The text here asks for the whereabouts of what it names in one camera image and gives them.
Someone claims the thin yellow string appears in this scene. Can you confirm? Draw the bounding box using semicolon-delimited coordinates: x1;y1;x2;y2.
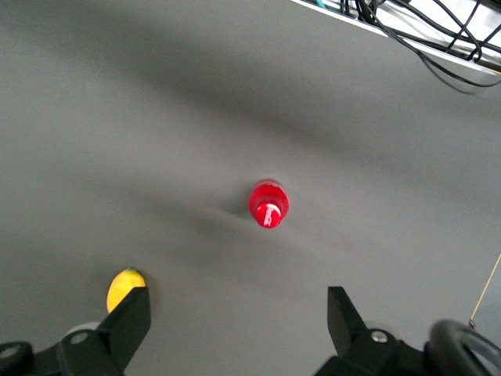
468;253;501;329

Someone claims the yellow lemon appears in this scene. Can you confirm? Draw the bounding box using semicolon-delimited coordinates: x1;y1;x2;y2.
106;268;146;313

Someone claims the red coke bottle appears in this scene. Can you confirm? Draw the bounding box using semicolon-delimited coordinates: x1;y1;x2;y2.
247;179;290;230

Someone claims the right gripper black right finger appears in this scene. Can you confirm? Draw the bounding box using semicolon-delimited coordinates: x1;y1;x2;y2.
315;287;426;376

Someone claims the silver table edge rail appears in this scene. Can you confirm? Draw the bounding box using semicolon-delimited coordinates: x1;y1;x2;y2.
291;0;501;75

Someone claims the tangled black floor cable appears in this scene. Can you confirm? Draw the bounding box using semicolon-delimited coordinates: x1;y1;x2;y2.
363;0;501;63

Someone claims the long black floor cable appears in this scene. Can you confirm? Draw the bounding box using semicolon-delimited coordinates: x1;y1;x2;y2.
351;0;501;95

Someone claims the black right arm wrist cable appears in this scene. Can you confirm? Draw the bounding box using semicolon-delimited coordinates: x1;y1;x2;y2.
424;320;501;376

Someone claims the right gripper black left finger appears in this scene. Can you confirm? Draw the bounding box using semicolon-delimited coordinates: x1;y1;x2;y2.
58;287;152;376

